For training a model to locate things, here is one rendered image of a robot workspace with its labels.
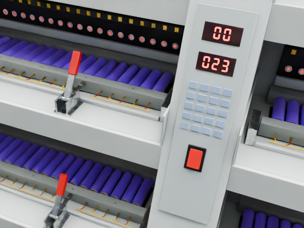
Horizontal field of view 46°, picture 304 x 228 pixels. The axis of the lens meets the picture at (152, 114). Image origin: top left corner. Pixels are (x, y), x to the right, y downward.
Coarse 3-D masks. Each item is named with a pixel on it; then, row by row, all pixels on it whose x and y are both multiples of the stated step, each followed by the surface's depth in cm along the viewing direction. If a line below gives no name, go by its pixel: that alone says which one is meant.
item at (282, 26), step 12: (276, 0) 41; (288, 0) 41; (300, 0) 42; (276, 12) 41; (288, 12) 40; (300, 12) 40; (276, 24) 41; (288, 24) 41; (300, 24) 41; (264, 36) 43; (276, 36) 42; (288, 36) 42; (300, 36) 41
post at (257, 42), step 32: (192, 0) 43; (224, 0) 42; (256, 0) 41; (192, 32) 44; (256, 32) 42; (256, 64) 42; (160, 160) 49; (224, 160) 46; (160, 192) 50; (224, 192) 47; (160, 224) 51; (192, 224) 50
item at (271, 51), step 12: (264, 48) 61; (276, 48) 60; (156, 60) 67; (264, 60) 61; (276, 60) 60; (264, 72) 61; (276, 72) 61; (264, 84) 62; (264, 96) 62; (228, 192) 68
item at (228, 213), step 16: (224, 208) 65; (240, 208) 64; (256, 208) 62; (272, 208) 62; (288, 208) 62; (224, 224) 62; (240, 224) 62; (256, 224) 60; (272, 224) 60; (288, 224) 60
